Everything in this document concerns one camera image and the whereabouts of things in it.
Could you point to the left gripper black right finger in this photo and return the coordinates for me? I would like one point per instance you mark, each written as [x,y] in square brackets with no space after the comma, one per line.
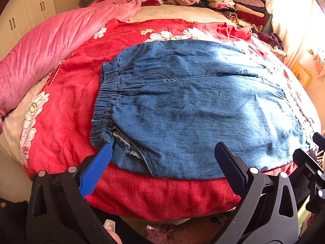
[233,168]

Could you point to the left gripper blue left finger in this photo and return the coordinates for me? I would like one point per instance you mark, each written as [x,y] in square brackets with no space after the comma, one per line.
[93,173]

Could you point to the blue denim pants lace hem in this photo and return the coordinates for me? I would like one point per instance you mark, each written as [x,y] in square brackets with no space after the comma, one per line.
[164,105]

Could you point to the red floral bedspread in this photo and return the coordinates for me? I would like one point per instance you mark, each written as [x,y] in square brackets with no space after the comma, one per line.
[143,196]

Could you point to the yellow paper bag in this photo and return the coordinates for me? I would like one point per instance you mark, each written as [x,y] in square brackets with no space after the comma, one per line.
[301,74]

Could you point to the beige bed sheet mattress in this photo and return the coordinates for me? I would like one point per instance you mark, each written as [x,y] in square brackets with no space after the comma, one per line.
[177,14]

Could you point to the pink velvet quilt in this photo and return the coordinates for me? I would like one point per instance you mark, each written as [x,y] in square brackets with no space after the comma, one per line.
[52,41]

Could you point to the cream window curtain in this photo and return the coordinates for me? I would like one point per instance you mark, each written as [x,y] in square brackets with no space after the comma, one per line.
[299,24]

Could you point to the dark red pillow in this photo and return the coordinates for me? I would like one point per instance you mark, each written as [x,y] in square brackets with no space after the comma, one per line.
[150,3]

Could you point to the stack of folded clothes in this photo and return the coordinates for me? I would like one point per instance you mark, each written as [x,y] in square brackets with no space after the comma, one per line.
[250,13]

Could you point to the cream wardrobe with handles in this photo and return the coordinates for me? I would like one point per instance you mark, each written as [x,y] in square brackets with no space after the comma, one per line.
[19,17]

